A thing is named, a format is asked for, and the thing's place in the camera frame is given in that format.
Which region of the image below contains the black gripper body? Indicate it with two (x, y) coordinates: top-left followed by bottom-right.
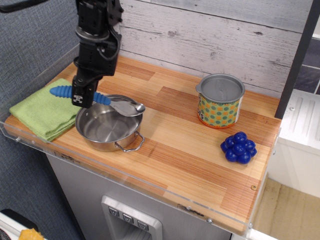
(72, 37), (121, 87)

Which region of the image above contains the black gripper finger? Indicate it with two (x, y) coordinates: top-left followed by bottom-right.
(71, 83), (85, 107)
(83, 80), (99, 108)

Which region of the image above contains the blue handled metal spoon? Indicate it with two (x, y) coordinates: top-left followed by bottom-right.
(49, 85), (146, 117)

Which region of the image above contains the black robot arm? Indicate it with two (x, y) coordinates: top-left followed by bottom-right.
(71, 0), (124, 108)

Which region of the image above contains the green folded cloth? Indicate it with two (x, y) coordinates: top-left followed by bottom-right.
(9, 78), (81, 141)

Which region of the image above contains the stainless steel pot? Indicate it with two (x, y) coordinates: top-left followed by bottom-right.
(75, 94), (146, 152)

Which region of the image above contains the grey toy fridge cabinet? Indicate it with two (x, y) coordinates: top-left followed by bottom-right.
(47, 155), (232, 240)

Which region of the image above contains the patterned tin can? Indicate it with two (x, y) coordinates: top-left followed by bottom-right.
(195, 73), (245, 129)

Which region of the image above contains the yellow object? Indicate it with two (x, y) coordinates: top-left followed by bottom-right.
(18, 228), (45, 240)

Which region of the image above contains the blue plastic berry toy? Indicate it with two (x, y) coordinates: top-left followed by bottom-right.
(220, 131), (257, 165)

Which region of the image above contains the clear acrylic edge guard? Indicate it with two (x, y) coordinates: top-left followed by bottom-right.
(2, 115), (280, 235)

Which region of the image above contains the white toy sink unit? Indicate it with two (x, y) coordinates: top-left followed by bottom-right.
(267, 89), (320, 197)

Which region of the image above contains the black braided cable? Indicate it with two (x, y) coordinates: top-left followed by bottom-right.
(0, 0), (48, 14)

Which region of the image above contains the dark grey right post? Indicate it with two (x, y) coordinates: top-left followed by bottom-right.
(274, 0), (320, 119)

